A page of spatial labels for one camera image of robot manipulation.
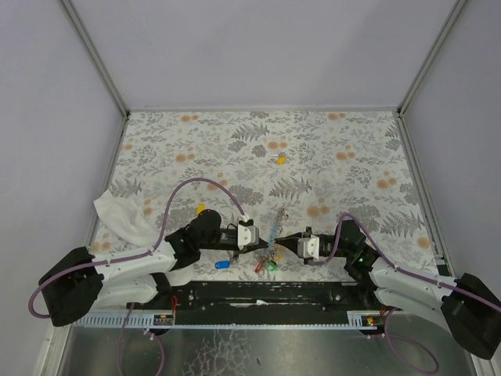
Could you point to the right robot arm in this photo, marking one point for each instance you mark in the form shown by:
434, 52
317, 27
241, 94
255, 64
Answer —
463, 306

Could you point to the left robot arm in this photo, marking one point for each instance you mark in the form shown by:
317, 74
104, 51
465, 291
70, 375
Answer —
81, 282

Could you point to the blue tag key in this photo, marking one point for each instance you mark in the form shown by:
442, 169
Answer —
225, 264

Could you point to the yellow tag key near left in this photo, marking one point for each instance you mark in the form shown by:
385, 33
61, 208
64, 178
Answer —
200, 208

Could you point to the yellow tag key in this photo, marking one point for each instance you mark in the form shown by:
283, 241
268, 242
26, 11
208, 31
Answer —
279, 158
200, 208

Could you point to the floral table mat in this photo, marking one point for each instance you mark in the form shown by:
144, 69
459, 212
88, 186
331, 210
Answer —
337, 162

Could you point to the yellow tag key far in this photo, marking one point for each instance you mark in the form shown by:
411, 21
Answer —
279, 158

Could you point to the white cloth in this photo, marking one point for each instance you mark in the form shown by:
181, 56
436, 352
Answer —
124, 218

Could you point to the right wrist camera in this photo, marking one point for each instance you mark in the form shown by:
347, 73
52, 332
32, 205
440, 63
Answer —
308, 248

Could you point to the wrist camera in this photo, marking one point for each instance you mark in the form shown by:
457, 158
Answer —
247, 234
308, 248

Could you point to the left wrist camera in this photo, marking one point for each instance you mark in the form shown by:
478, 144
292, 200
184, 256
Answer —
247, 234

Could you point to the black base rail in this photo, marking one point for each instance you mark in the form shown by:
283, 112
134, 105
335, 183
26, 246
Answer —
263, 303

